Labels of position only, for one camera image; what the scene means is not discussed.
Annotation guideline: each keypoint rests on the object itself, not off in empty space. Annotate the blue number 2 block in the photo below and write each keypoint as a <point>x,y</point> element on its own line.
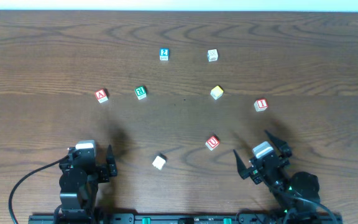
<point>164,54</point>

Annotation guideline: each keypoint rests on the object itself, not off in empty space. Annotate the white letter M block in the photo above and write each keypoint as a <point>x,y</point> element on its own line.
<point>212,55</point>

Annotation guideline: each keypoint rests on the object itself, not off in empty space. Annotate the plain white wooden block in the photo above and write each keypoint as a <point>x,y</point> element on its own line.
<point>159,162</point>

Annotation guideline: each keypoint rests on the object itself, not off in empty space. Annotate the yellow topped wooden block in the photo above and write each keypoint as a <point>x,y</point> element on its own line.
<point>216,92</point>

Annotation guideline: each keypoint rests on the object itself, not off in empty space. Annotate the green letter R block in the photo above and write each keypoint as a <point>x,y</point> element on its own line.
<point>140,92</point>

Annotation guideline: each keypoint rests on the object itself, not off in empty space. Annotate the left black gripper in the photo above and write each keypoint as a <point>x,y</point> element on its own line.
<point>103,172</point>

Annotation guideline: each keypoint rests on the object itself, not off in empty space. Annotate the red letter I block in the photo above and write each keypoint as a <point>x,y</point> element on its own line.
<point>261,105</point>

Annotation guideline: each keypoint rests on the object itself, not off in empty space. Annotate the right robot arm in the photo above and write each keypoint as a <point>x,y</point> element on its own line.
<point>298,195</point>

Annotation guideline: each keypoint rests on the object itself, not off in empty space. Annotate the red letter A block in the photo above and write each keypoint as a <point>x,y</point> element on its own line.
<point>101,96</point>

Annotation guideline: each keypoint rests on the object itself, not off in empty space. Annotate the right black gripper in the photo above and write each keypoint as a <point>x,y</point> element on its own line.
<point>266,165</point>

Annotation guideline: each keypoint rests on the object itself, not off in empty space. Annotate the red letter U block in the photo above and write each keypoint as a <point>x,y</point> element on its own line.
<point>212,143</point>

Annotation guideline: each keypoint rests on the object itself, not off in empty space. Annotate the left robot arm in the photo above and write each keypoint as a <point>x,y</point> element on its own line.
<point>79,182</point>

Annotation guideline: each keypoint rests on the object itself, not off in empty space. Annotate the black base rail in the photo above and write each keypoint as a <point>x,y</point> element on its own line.
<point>242,218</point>

